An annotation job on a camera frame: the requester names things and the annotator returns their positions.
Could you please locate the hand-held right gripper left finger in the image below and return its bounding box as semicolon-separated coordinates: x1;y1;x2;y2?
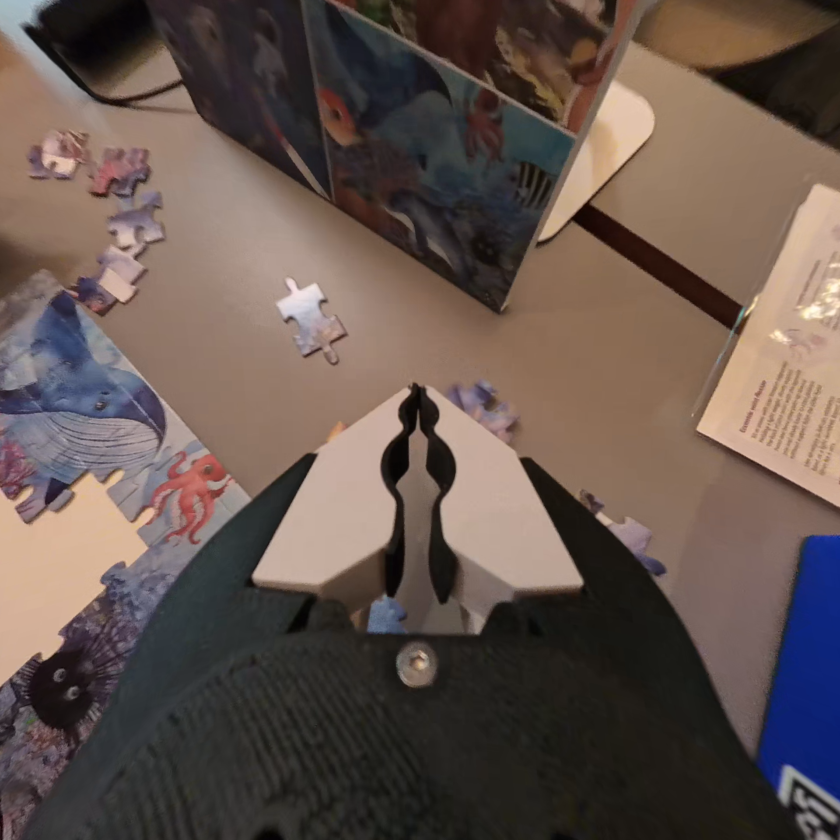
251;386;420;614

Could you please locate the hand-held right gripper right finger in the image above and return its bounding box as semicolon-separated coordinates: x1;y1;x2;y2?
420;386;585;634

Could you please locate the light blue puzzle piece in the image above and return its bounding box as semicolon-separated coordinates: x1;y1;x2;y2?
366;594;409;635

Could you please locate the sea animal jigsaw puzzle board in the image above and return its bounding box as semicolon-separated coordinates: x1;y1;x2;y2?
0;269;253;837

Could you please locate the purple white puzzle piece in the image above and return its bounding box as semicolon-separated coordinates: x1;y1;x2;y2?
577;489;667;578

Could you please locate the instruction sheet in clear sleeve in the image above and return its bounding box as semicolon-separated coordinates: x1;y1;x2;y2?
696;184;840;509

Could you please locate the blue plastic bin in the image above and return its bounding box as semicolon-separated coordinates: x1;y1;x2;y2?
755;535;840;840

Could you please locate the row of loose jigsaw pieces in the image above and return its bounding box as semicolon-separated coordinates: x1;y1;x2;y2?
26;128;349;366

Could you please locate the illustrated puzzle box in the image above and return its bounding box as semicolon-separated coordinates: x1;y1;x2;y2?
146;0;641;315

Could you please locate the white stand with flat base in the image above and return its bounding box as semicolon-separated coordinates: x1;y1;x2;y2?
537;80;656;245

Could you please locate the tan side table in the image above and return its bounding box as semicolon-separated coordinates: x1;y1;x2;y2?
633;0;840;72

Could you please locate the black braided cable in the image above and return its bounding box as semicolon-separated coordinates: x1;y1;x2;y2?
85;72;191;109

